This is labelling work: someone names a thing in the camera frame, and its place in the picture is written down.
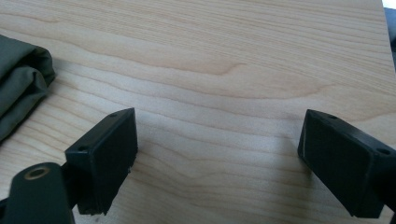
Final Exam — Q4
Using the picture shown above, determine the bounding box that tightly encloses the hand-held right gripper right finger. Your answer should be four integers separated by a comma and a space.
297, 108, 396, 219

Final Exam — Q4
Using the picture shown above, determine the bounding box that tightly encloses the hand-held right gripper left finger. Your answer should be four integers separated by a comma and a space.
64, 107, 139, 217

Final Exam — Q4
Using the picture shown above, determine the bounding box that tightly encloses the dark green cloth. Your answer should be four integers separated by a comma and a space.
0, 34, 57, 145

